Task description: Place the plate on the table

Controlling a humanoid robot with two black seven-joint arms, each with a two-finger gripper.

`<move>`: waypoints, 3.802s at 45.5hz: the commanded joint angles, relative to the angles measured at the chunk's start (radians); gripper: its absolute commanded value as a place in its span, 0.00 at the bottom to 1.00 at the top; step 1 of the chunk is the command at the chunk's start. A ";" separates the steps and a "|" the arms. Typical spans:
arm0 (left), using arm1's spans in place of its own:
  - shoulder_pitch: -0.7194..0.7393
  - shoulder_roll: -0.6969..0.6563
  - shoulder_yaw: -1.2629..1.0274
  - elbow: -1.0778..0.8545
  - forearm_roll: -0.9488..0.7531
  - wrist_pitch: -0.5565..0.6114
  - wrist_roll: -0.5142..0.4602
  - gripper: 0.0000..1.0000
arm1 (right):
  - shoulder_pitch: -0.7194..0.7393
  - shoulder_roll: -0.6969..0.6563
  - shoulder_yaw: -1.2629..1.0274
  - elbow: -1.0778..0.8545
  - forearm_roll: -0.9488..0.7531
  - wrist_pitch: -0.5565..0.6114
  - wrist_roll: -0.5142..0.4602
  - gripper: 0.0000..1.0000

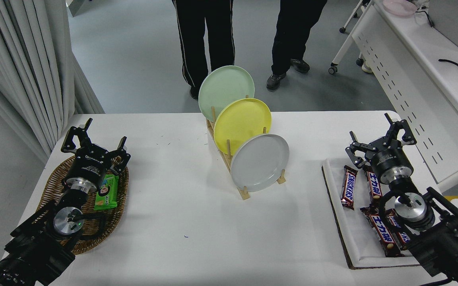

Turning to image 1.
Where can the white desk perforated panel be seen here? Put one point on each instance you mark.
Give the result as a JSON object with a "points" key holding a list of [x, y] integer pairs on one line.
{"points": [[404, 91]]}

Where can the grey laptop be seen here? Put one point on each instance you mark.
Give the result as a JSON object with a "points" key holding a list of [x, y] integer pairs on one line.
{"points": [[453, 22]]}

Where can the green snack pack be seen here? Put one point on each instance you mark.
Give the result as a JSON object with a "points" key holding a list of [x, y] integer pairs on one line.
{"points": [[107, 192]]}

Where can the wooden plate rack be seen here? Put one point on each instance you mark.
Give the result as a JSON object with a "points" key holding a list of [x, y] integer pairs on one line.
{"points": [[245, 194]]}

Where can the grey plate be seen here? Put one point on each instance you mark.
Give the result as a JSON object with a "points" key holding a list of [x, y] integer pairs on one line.
{"points": [[259, 163]]}

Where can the long Snickers bar Chinese print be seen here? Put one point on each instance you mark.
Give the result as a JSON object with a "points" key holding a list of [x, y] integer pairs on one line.
{"points": [[382, 232]]}

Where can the white pleated curtain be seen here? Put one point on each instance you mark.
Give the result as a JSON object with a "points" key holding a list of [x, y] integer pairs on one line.
{"points": [[22, 59]]}

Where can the white wheeled table leg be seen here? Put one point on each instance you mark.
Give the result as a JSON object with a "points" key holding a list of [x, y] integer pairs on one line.
{"points": [[352, 16]]}

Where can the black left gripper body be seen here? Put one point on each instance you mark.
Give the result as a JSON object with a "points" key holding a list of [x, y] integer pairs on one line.
{"points": [[90, 167]]}

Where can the Snickers bar English print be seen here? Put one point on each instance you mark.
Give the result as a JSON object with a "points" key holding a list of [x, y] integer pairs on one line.
{"points": [[348, 187], [396, 226]]}

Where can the short Snickers bar Chinese print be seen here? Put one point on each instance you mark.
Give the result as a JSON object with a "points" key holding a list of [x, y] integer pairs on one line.
{"points": [[373, 184]]}

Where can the yellow plate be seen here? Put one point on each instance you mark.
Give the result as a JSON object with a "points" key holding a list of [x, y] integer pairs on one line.
{"points": [[239, 125]]}

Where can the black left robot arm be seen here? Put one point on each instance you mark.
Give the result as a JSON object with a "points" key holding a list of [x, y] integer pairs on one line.
{"points": [[34, 246]]}

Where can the white foam tray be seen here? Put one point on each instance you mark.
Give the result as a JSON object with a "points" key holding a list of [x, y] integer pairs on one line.
{"points": [[356, 234]]}

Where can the person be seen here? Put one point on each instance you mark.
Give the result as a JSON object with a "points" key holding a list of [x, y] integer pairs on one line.
{"points": [[292, 35], [197, 39]]}

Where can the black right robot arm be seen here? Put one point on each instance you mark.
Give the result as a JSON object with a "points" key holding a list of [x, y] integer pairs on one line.
{"points": [[447, 242]]}

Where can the pale green plate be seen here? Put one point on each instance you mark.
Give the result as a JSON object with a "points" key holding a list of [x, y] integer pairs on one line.
{"points": [[223, 89]]}

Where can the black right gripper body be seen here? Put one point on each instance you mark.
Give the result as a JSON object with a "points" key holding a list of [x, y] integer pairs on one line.
{"points": [[392, 159]]}

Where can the pink bowl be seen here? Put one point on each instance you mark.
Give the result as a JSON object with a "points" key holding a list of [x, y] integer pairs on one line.
{"points": [[399, 7]]}

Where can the brown wicker basket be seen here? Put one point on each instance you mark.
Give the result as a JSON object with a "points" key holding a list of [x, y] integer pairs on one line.
{"points": [[56, 182]]}

